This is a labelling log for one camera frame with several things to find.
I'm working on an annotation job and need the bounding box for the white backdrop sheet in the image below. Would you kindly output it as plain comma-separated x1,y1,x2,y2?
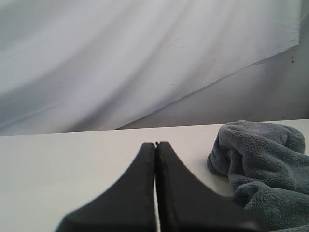
0,0,302,135

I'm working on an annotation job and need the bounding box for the grey fleece cloth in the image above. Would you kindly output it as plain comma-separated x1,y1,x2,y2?
207,120,309,232

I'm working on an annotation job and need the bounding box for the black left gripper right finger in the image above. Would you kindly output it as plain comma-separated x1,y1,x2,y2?
155,142,263,232

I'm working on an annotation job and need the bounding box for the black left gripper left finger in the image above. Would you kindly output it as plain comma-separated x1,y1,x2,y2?
56,143,156,232

